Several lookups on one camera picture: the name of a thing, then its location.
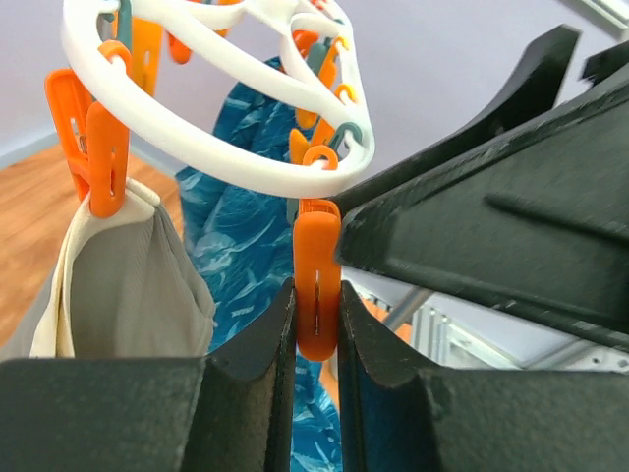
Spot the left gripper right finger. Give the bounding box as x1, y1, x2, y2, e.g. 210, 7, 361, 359
338, 283, 628, 471

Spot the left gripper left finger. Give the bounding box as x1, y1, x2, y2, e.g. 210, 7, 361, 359
1, 282, 296, 471

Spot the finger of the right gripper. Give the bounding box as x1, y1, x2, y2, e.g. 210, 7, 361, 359
336, 88, 628, 349
341, 25, 581, 197

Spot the cream beige sock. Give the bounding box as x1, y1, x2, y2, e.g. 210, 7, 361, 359
1, 179, 215, 360

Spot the orange clothes peg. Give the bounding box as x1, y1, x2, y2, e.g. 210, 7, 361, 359
293, 199, 341, 362

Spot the white round clip hanger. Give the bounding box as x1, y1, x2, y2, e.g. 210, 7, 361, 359
59, 0, 377, 199

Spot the blue patterned cloth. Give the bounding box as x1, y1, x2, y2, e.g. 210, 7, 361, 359
176, 83, 343, 471

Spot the orange peg holding sock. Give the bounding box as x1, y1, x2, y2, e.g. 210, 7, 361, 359
44, 68, 130, 218

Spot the aluminium rail frame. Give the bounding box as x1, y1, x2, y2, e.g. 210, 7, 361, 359
410, 295, 628, 375

